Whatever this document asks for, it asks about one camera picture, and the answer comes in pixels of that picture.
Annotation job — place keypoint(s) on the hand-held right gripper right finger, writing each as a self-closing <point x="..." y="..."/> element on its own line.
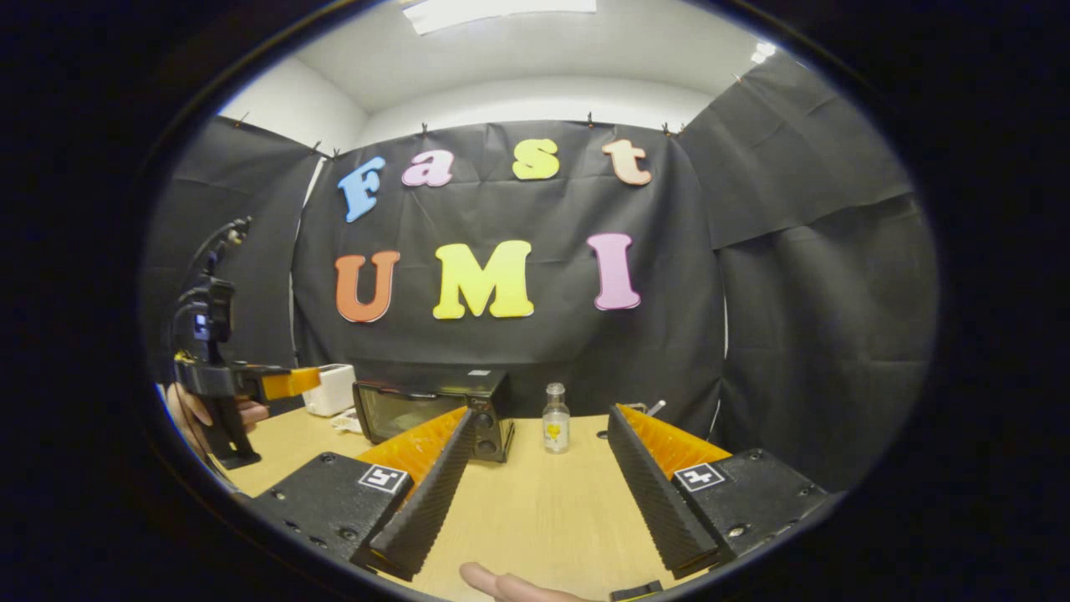
<point x="652" y="502"/>

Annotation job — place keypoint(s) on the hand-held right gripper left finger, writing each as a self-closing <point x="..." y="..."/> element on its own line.
<point x="422" y="502"/>

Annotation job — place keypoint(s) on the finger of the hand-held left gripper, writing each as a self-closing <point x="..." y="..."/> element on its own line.
<point x="288" y="383"/>

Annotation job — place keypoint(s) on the black electric oven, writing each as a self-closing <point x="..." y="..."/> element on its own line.
<point x="410" y="410"/>

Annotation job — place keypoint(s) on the white toaster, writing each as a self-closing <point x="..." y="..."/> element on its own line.
<point x="334" y="389"/>

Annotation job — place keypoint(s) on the white divided condiment dish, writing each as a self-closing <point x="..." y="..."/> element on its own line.
<point x="347" y="422"/>

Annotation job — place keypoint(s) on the metal spoon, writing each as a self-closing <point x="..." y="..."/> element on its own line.
<point x="657" y="407"/>

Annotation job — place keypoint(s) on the clear bottle with yellow label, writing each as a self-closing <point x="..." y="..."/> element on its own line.
<point x="556" y="431"/>

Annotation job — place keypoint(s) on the black backdrop cloth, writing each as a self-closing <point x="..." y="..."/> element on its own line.
<point x="794" y="276"/>

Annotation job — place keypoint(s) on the long ceiling light panel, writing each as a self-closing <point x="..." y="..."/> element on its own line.
<point x="501" y="12"/>

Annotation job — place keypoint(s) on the small ceiling light panel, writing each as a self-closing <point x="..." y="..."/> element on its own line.
<point x="762" y="52"/>

